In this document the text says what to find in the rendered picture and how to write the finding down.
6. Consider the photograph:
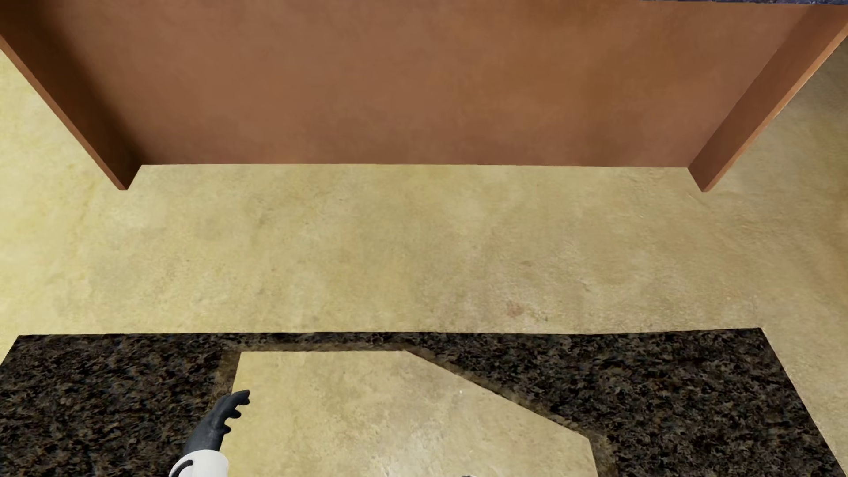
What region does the brown wooden counter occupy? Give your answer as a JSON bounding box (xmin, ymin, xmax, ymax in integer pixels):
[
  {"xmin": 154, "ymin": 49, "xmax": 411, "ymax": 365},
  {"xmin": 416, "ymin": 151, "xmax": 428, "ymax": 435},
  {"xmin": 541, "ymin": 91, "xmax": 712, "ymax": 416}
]
[{"xmin": 0, "ymin": 0, "xmax": 848, "ymax": 193}]

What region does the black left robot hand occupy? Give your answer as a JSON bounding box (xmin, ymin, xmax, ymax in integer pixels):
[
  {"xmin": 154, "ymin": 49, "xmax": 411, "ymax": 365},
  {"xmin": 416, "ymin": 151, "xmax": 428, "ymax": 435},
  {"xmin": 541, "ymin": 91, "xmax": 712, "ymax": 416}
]
[{"xmin": 189, "ymin": 390, "xmax": 252, "ymax": 454}]

